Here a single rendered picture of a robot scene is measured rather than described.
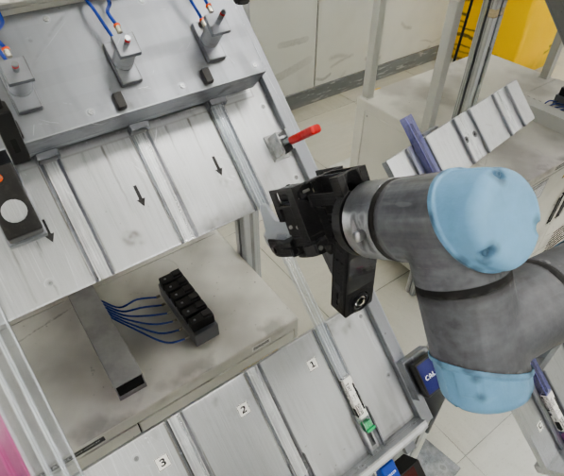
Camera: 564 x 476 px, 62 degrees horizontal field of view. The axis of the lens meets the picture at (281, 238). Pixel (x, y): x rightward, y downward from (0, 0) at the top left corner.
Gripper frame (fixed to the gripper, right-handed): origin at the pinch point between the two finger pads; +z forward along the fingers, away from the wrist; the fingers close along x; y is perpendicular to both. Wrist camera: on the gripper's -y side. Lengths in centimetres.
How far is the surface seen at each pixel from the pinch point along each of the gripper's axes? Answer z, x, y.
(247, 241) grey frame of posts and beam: 37.9, -10.5, -6.7
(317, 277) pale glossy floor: 100, -58, -45
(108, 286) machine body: 50, 18, -5
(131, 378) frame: 25.6, 22.9, -16.9
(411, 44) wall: 186, -232, 36
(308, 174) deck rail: 0.9, -8.1, 5.9
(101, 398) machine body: 30.2, 28.5, -19.1
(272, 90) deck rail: 3.4, -8.5, 18.5
